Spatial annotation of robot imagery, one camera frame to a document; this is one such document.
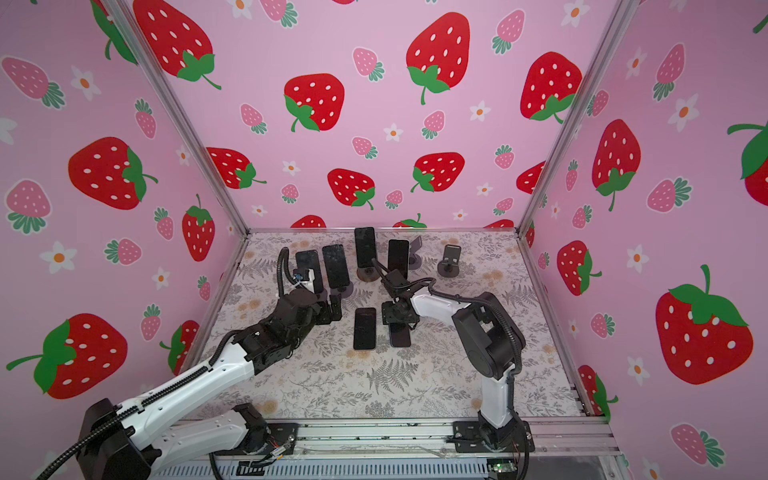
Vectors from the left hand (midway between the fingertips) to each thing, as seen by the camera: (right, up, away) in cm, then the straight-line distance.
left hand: (328, 295), depth 79 cm
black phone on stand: (-1, +8, +16) cm, 18 cm away
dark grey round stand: (+39, +7, +30) cm, 50 cm away
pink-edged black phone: (+8, -12, +14) cm, 20 cm away
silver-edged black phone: (+20, +11, +27) cm, 35 cm away
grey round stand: (0, -2, +25) cm, 25 cm away
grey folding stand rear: (+25, +10, +29) cm, 39 cm away
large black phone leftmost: (-9, +10, +14) cm, 20 cm away
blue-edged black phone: (+19, -14, +13) cm, 27 cm away
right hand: (+17, -9, +17) cm, 26 cm away
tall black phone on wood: (+8, +15, +20) cm, 26 cm away
